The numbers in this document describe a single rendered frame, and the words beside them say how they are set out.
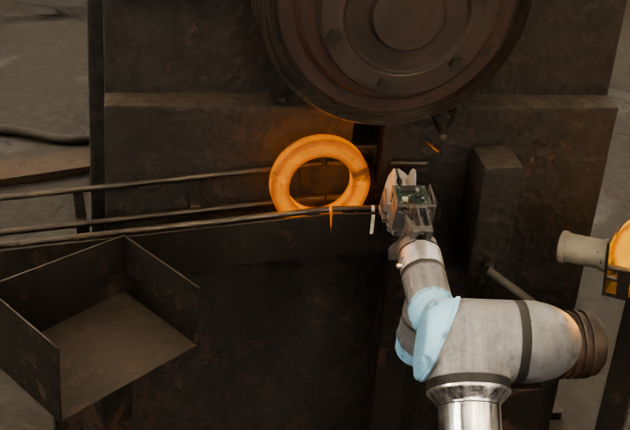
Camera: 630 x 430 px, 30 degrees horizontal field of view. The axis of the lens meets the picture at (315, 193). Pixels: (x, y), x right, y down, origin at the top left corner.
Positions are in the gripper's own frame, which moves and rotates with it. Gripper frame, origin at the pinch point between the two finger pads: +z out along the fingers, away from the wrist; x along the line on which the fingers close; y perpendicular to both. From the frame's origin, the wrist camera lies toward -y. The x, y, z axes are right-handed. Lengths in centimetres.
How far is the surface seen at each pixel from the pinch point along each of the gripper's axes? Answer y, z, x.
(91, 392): -3, -43, 55
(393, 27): 37.5, -3.0, 7.5
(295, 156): 7.1, -1.6, 19.8
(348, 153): 7.3, -1.0, 10.3
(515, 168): 6.3, -3.9, -20.4
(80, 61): -143, 199, 64
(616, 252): 0.6, -19.5, -36.8
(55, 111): -129, 156, 71
